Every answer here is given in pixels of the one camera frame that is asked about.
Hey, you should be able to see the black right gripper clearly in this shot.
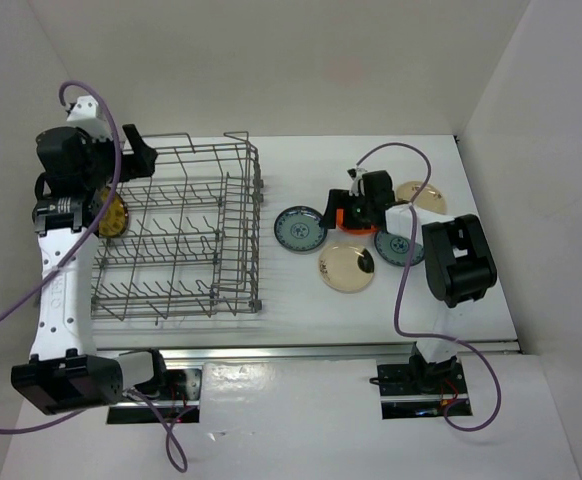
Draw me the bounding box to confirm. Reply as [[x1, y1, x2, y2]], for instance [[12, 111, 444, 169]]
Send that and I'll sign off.
[[319, 188, 375, 230]]

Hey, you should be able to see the orange plastic plate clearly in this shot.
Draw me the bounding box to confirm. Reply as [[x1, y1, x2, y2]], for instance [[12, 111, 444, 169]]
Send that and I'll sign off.
[[336, 209, 378, 236]]

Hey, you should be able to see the blue floral plate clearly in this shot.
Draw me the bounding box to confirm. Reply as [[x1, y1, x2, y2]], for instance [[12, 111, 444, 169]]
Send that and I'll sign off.
[[373, 231, 410, 267], [274, 206, 328, 254]]

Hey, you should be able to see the yellow patterned plate brown rim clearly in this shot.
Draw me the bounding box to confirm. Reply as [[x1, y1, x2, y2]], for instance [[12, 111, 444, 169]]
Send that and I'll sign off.
[[98, 193, 129, 239]]

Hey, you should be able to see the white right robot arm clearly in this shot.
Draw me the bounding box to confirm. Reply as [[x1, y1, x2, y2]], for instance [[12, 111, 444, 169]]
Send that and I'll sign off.
[[321, 168, 497, 393]]

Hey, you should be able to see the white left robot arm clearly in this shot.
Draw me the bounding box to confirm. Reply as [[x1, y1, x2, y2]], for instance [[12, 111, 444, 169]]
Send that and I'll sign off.
[[11, 124, 170, 415]]

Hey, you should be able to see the beige plate with black patch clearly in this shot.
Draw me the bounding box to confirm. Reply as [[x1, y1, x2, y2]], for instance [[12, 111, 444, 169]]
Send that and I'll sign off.
[[318, 242, 375, 294]]

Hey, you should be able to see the beige plate far right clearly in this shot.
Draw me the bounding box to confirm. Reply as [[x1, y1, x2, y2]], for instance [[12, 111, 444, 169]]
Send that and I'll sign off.
[[395, 181, 448, 215]]

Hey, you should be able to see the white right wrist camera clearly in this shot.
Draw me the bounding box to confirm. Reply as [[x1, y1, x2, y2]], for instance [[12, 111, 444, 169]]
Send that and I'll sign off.
[[347, 167, 366, 197]]

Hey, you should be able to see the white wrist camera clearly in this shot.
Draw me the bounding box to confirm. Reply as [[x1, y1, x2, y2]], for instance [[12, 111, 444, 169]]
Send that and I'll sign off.
[[66, 95, 112, 142], [347, 167, 366, 197]]

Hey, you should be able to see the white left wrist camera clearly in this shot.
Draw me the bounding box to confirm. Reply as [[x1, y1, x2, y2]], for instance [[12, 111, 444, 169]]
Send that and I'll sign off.
[[66, 95, 112, 142]]

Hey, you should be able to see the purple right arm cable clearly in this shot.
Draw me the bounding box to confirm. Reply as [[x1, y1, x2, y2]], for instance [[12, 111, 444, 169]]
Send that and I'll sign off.
[[355, 143, 503, 431]]

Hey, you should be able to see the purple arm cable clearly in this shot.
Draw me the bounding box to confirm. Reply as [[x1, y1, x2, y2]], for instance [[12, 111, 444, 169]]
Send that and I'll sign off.
[[355, 143, 503, 431], [0, 80, 197, 473]]

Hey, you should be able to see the grey wire dish rack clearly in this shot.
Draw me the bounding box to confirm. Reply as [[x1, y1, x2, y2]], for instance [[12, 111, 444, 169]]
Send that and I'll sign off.
[[91, 131, 264, 326]]

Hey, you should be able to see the aluminium rail table edge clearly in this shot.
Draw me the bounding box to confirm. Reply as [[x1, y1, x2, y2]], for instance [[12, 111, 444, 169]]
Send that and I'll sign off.
[[160, 339, 520, 362]]

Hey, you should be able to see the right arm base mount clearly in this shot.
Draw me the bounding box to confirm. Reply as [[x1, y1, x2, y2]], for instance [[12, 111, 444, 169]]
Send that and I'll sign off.
[[368, 364, 472, 420]]

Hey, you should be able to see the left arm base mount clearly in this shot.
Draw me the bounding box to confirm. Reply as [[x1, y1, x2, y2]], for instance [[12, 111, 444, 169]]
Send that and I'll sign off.
[[106, 367, 203, 425]]

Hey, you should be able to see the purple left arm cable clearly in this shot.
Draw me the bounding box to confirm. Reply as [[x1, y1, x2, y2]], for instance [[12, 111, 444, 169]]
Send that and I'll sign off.
[[0, 80, 197, 473]]

